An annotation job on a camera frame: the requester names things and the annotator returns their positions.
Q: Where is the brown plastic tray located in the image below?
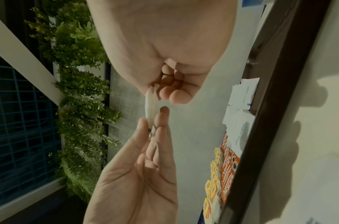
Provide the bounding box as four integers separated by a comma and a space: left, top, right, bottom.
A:
217, 0, 334, 224

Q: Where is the green plant wall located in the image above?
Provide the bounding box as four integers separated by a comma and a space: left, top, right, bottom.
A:
25, 0, 123, 204

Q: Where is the row of white sugar packets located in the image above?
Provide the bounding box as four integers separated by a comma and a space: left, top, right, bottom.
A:
222, 105, 256, 154
229, 77, 260, 110

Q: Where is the large glass window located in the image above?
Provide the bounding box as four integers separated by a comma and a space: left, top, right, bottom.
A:
0, 50, 65, 202

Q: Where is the person's left hand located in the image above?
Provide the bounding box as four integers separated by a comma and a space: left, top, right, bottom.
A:
83, 106, 178, 224

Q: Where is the row of red Nescafe sachets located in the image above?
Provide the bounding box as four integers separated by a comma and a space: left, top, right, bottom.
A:
219, 131, 241, 203

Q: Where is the white sugar packet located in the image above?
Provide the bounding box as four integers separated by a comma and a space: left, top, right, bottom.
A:
145, 84, 162, 138

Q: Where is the person's right hand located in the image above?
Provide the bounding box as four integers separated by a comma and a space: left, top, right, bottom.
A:
86, 0, 238, 104

